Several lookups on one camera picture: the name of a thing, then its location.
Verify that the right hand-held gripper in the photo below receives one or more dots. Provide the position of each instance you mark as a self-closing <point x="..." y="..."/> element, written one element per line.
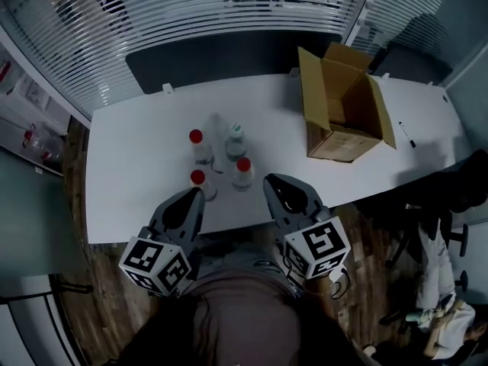
<point x="316" y="246"/>

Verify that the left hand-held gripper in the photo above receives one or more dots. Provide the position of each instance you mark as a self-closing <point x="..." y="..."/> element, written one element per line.
<point x="152" y="263"/>

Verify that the red-capped clear bottle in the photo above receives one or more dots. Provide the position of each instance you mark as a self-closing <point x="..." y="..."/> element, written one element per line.
<point x="196" y="135"/>
<point x="243" y="164"/>
<point x="197" y="177"/>

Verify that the white-green capped clear bottle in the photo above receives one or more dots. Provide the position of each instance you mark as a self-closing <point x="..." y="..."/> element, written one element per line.
<point x="236" y="147"/>

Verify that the brown cardboard box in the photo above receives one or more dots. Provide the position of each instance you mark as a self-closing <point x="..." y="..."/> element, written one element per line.
<point x="312" y="90"/>

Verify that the person's right forearm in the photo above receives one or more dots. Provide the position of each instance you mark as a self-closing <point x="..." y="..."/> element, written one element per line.
<point x="316" y="286"/>

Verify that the person's grey trousers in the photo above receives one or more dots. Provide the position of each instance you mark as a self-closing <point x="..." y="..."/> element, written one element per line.
<point x="236" y="254"/>

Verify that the white table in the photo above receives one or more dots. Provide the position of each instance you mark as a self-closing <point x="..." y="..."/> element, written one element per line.
<point x="133" y="147"/>

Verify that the white power bank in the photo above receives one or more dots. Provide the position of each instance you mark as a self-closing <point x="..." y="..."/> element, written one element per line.
<point x="337" y="275"/>

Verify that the person's mauve shirt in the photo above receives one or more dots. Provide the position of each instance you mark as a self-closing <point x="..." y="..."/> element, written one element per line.
<point x="244" y="318"/>

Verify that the black marker pen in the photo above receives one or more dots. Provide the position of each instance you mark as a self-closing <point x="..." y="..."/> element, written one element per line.
<point x="407" y="133"/>

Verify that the long dark desk partition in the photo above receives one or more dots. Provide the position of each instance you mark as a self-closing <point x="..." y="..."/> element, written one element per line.
<point x="228" y="59"/>

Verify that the short dark desk partition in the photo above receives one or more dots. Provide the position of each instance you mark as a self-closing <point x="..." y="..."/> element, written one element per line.
<point x="415" y="67"/>

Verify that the whiteboard on black stand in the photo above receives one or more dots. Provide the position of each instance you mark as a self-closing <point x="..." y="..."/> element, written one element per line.
<point x="23" y="318"/>

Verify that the white storage shelf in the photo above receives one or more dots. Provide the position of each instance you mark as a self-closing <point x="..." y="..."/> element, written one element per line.
<point x="23" y="101"/>

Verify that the white horizontal blinds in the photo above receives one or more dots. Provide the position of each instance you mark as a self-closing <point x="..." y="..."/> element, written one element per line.
<point x="171" y="13"/>
<point x="419" y="10"/>

